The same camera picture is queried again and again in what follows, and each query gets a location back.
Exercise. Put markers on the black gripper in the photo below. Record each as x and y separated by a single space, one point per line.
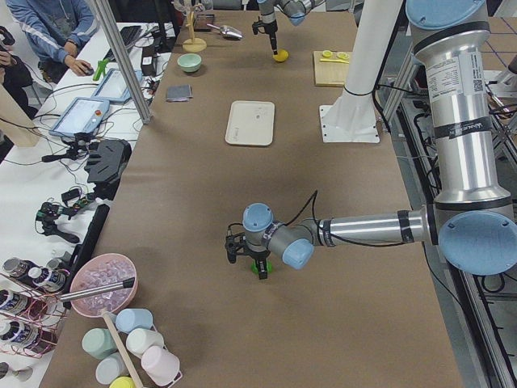
271 29
257 254

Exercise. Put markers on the yellow lemon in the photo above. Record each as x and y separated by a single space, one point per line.
281 56

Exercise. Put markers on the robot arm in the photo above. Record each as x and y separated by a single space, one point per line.
471 220
294 10

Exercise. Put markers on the black framed tray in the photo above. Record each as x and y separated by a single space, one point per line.
204 22

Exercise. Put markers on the white rabbit tray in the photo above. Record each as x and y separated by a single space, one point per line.
250 123

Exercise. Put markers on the metal scoop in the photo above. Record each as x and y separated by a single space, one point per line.
227 32

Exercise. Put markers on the yellow plastic knife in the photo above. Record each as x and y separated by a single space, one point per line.
330 60

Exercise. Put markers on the wooden cutting board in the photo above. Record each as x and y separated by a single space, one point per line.
329 74

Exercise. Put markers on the wooden mug tree stand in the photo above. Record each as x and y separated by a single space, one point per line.
192 44

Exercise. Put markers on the mint green bowl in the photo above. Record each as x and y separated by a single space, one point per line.
189 62

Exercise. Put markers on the grey folded cloth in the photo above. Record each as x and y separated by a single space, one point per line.
179 93

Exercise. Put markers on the metal tongs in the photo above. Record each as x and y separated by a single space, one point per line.
124 284

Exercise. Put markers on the pink cup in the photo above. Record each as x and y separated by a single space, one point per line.
162 366

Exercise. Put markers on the white cup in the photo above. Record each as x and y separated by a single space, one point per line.
140 340

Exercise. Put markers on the light blue cup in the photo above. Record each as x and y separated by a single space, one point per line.
133 318

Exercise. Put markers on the pink bowl with ice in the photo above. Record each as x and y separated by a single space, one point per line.
102 270

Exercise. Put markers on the blue teach pendant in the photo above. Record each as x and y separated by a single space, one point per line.
113 88
83 115

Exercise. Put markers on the grey blue cup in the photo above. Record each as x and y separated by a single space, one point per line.
110 368

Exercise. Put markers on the yellow cup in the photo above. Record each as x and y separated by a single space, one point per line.
123 382

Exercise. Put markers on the mint green cup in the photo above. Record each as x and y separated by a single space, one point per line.
98 343

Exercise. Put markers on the black device holder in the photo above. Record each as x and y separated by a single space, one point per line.
105 165

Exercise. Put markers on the seated person in blue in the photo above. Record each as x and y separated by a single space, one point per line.
56 31

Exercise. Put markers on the aluminium frame post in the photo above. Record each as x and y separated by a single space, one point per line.
113 36

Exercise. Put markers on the copper wire bottle rack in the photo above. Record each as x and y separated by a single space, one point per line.
31 319

